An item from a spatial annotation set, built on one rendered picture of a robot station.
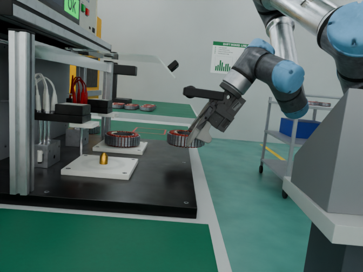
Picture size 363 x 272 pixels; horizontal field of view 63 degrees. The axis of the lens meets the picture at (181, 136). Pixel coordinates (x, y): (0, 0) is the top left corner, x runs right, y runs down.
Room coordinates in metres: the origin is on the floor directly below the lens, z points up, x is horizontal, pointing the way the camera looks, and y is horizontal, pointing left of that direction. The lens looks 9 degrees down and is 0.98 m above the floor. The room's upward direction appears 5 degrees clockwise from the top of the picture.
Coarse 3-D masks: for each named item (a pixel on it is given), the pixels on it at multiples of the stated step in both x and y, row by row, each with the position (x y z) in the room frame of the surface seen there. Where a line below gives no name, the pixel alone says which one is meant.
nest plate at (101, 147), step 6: (102, 144) 0.92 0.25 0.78; (144, 144) 0.98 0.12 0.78; (96, 150) 0.87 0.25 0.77; (102, 150) 0.87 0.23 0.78; (108, 150) 0.87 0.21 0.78; (114, 150) 0.87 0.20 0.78; (120, 150) 0.87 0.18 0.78; (126, 150) 0.87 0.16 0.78; (132, 150) 0.88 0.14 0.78; (138, 150) 0.88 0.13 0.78; (144, 150) 0.93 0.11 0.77
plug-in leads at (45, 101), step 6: (42, 78) 0.71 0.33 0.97; (36, 84) 0.68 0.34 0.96; (36, 90) 0.68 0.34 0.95; (54, 90) 0.70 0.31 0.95; (36, 96) 0.68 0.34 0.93; (48, 96) 0.67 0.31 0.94; (54, 96) 0.70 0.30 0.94; (36, 102) 0.68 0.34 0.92; (42, 102) 0.71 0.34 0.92; (48, 102) 0.68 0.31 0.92; (54, 102) 0.70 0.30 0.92; (36, 108) 0.68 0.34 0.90; (42, 108) 0.71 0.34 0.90; (48, 108) 0.68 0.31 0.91; (54, 108) 0.70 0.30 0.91
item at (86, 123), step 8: (56, 104) 0.67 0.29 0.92; (64, 104) 0.68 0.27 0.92; (72, 104) 0.70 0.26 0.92; (80, 104) 0.71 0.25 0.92; (88, 104) 0.73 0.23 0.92; (40, 112) 0.68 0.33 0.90; (56, 112) 0.67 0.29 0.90; (64, 112) 0.67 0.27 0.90; (72, 112) 0.67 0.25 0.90; (80, 112) 0.67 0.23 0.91; (88, 112) 0.72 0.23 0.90; (40, 120) 0.68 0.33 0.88; (48, 120) 0.67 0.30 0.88; (56, 120) 0.67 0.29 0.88; (64, 120) 0.67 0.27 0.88; (72, 120) 0.67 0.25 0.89; (80, 120) 0.67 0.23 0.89; (88, 120) 0.72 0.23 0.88; (40, 128) 0.68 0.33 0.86; (48, 128) 0.72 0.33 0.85; (40, 136) 0.68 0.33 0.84; (48, 136) 0.72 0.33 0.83
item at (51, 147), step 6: (36, 144) 0.67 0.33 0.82; (42, 144) 0.68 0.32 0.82; (48, 144) 0.68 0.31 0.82; (54, 144) 0.70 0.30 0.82; (36, 150) 0.67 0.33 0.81; (42, 150) 0.67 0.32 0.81; (48, 150) 0.67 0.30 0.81; (54, 150) 0.70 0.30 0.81; (36, 156) 0.67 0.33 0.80; (48, 156) 0.67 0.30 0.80; (54, 156) 0.70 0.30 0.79; (36, 162) 0.67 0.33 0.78; (42, 162) 0.67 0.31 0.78; (48, 162) 0.67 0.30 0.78; (54, 162) 0.71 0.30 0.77
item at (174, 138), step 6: (168, 132) 0.86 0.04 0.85; (174, 132) 0.85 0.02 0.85; (180, 132) 0.89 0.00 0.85; (186, 132) 0.90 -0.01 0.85; (168, 138) 0.84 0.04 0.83; (174, 138) 0.82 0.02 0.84; (180, 138) 0.81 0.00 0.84; (186, 138) 0.81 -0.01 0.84; (174, 144) 0.82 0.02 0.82; (180, 144) 0.82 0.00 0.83; (192, 144) 0.81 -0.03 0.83; (198, 144) 0.82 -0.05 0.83; (204, 144) 0.86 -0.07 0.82
